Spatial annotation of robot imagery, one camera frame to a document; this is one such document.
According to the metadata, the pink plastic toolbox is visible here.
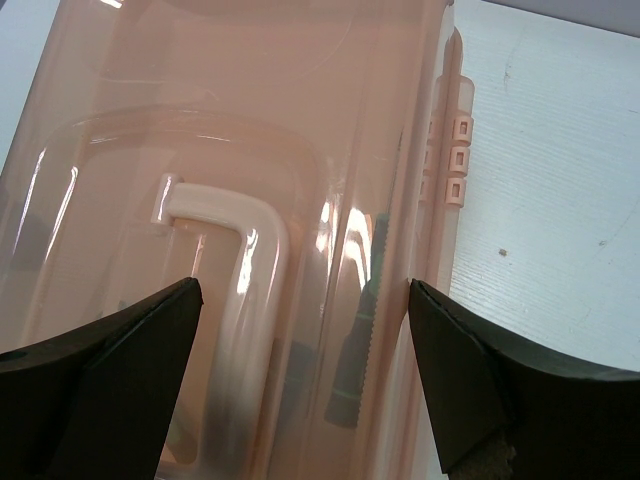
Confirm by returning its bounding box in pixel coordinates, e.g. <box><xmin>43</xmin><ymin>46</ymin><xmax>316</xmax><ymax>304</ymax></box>
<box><xmin>1</xmin><ymin>1</ymin><xmax>473</xmax><ymax>479</ymax></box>

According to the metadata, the small precision screwdriver front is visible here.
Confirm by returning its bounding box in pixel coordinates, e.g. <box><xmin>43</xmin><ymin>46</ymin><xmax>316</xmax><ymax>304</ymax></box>
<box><xmin>324</xmin><ymin>213</ymin><xmax>389</xmax><ymax>429</ymax></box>

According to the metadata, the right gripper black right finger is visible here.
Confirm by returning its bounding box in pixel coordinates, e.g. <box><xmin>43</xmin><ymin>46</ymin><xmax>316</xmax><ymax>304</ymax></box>
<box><xmin>408</xmin><ymin>280</ymin><xmax>639</xmax><ymax>479</ymax></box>

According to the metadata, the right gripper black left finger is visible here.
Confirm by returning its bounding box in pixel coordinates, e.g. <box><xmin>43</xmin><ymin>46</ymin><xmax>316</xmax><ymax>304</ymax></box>
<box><xmin>1</xmin><ymin>278</ymin><xmax>203</xmax><ymax>479</ymax></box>

